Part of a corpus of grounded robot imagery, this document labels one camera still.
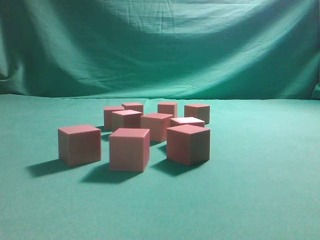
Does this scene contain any placed pink cube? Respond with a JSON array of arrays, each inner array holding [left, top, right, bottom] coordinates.
[[184, 103, 211, 124], [157, 102, 178, 118], [121, 102, 144, 114]]

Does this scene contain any green cloth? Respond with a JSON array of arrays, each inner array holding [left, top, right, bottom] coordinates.
[[0, 0, 320, 240]]

